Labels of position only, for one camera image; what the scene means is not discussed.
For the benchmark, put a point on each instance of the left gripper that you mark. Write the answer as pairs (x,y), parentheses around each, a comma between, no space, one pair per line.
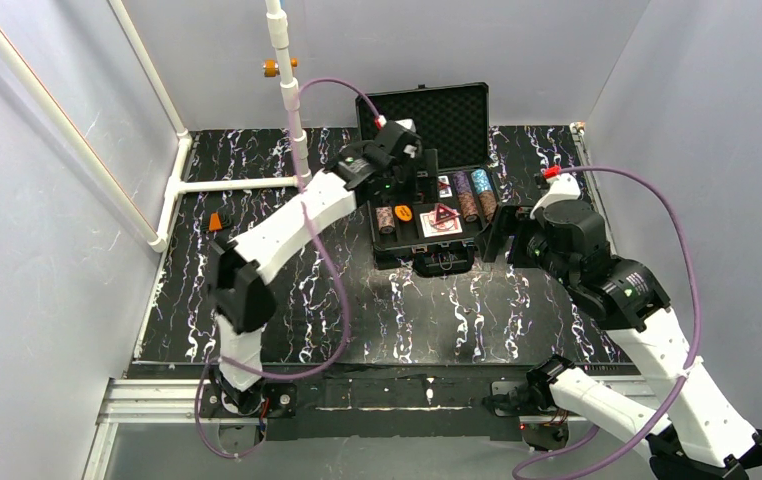
(422,171)

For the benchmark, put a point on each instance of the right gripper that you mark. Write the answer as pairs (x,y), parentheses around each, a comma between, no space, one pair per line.
(504,234)

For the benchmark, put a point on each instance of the red all-in triangle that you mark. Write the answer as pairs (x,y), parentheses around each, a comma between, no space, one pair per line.
(444,188)
(444,217)

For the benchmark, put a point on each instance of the yellow big blind button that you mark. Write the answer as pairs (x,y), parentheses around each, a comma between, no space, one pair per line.
(403,213)

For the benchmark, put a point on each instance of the black poker set case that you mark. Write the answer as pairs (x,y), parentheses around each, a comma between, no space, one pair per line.
(453,123)

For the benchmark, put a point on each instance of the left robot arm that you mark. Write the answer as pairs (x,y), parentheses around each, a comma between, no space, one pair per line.
(242,268)

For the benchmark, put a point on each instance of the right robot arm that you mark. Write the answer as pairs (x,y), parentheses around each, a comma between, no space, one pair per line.
(695,433)

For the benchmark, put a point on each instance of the brown chip stack in case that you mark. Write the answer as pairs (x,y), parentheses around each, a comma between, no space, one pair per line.
(489,204)

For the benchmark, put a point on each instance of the purple chip stack in case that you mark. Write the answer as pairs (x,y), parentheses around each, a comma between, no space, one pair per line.
(466,197)

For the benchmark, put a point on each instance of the red playing card deck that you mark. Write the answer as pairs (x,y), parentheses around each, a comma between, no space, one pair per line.
(430,228)

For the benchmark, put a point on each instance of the blue chip stack in case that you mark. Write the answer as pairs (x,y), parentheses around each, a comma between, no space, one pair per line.
(481,181)

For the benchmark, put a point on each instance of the orange pipe fitting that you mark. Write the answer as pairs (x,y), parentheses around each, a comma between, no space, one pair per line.
(271,67)

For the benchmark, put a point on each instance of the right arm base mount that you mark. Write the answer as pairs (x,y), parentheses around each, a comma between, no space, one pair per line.
(542,424)

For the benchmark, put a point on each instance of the white pvc pipe frame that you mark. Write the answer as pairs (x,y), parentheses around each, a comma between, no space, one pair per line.
(157,237)

